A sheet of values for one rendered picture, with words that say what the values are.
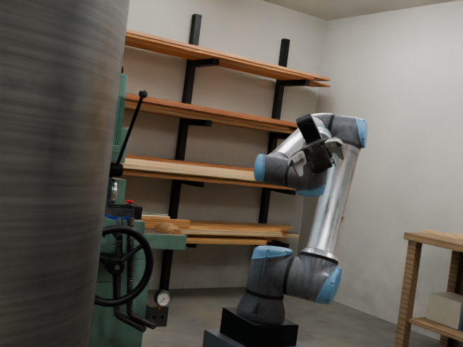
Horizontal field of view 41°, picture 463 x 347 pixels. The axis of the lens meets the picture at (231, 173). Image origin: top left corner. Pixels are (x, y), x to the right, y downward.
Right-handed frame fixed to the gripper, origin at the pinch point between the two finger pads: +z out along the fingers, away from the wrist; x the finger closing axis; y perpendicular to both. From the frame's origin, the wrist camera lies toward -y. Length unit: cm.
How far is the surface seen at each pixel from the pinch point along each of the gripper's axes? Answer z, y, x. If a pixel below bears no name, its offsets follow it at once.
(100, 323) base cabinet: -44, 37, 102
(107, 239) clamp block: -41, 8, 83
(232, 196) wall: -386, 74, 115
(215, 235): -323, 88, 128
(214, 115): -324, -4, 87
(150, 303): -60, 41, 87
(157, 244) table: -62, 21, 75
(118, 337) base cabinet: -48, 46, 100
